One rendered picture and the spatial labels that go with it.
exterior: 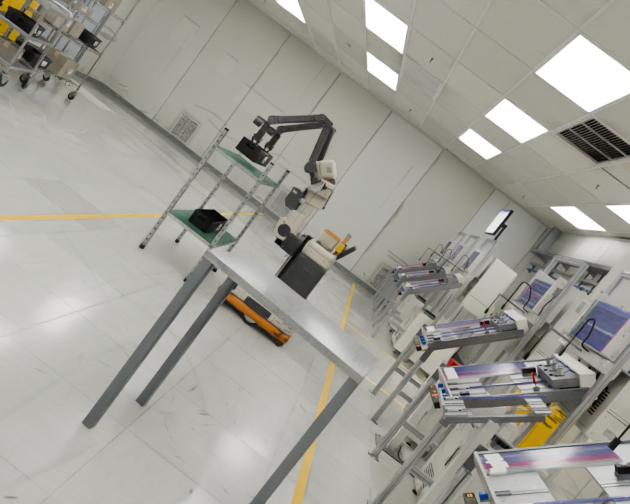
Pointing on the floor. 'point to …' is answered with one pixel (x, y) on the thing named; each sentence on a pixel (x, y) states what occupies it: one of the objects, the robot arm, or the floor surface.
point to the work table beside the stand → (351, 354)
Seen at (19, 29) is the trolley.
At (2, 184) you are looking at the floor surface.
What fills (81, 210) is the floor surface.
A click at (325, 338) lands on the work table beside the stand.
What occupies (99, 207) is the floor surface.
